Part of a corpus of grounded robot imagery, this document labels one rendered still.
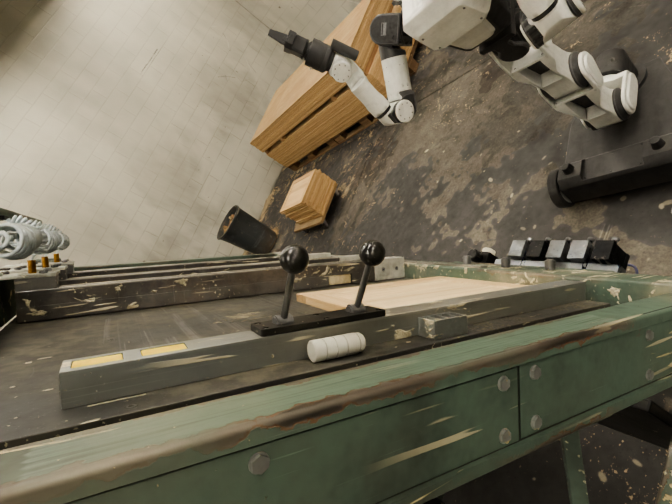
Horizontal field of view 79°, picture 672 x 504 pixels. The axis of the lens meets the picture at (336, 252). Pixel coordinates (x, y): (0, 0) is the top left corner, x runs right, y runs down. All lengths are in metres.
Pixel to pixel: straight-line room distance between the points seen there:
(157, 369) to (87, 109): 6.15
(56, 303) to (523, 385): 0.98
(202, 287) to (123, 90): 5.76
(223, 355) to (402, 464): 0.26
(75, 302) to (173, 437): 0.86
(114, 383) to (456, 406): 0.36
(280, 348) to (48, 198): 5.72
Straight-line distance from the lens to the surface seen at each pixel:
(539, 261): 1.34
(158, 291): 1.14
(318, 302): 0.94
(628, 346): 0.63
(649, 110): 2.34
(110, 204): 6.20
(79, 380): 0.53
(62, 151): 6.36
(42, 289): 1.14
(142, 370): 0.53
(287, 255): 0.51
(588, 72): 1.96
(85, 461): 0.30
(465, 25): 1.49
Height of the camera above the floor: 1.74
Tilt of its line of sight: 26 degrees down
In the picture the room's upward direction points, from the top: 59 degrees counter-clockwise
